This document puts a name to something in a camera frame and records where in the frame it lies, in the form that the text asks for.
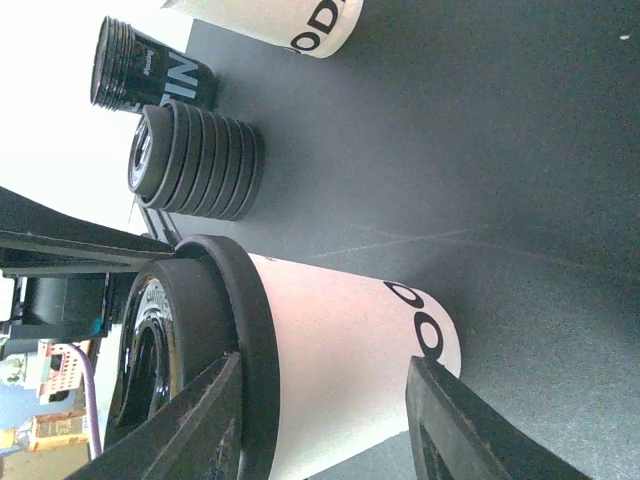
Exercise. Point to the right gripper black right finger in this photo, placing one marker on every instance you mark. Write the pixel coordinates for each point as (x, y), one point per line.
(456, 435)

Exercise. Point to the black cup with blue band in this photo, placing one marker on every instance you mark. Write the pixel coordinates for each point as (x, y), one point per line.
(132, 70)

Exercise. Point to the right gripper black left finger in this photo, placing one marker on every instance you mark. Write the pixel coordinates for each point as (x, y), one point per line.
(196, 436)

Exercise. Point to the white paper cup black print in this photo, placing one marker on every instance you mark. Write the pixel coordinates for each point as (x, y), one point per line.
(344, 343)

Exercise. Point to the black lid stack left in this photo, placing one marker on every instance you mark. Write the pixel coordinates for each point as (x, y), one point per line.
(191, 161)

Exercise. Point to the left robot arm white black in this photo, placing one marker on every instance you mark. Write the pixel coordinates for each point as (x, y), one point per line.
(37, 241)

